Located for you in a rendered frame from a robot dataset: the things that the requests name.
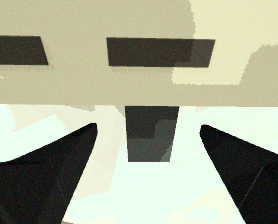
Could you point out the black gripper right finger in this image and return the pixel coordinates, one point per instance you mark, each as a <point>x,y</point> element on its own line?
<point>249,173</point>

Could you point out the black two-prong plug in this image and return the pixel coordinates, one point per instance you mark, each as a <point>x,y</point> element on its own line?
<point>150,132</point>

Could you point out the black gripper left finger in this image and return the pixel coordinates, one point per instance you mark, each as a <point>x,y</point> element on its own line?
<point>37,187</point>

